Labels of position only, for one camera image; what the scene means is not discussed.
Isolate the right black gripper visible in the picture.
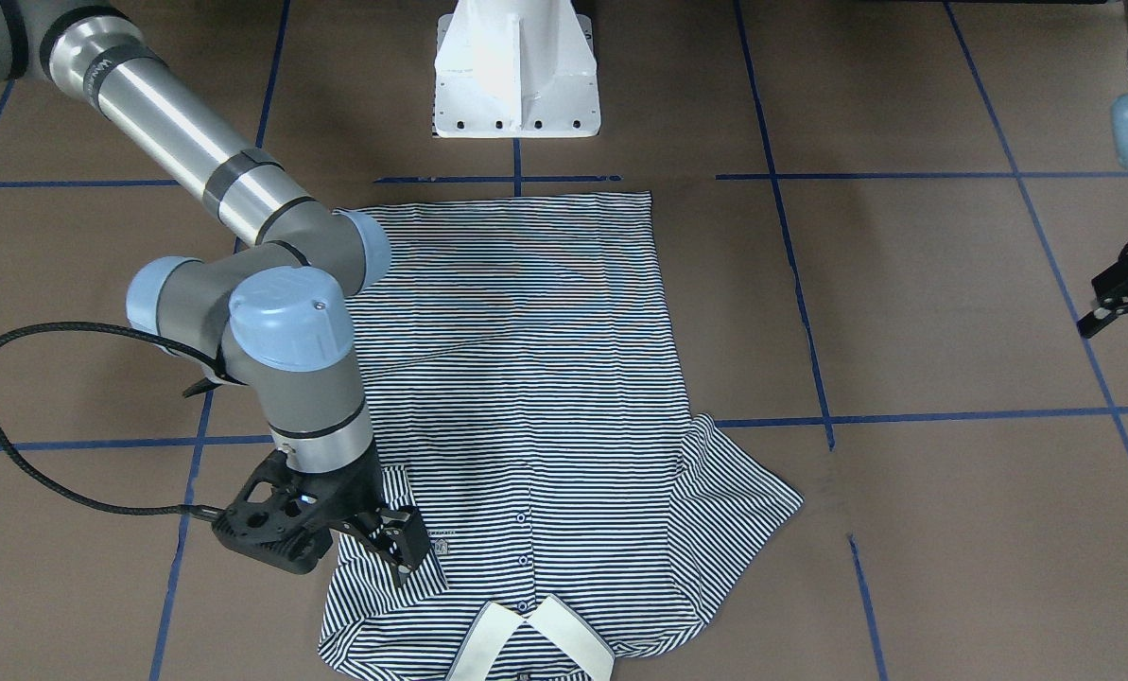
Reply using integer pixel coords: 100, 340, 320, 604
321, 452, 431, 589

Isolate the blue white striped polo shirt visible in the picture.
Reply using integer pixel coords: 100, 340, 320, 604
319, 191, 803, 680

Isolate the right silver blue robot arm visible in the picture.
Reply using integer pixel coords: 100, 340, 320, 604
0, 1, 430, 589

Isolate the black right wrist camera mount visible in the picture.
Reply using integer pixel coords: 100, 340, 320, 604
212, 449, 333, 576

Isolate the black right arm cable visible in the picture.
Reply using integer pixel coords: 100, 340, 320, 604
0, 322, 226, 518

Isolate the white pillar mount base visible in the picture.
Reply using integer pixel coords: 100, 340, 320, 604
431, 1, 602, 139

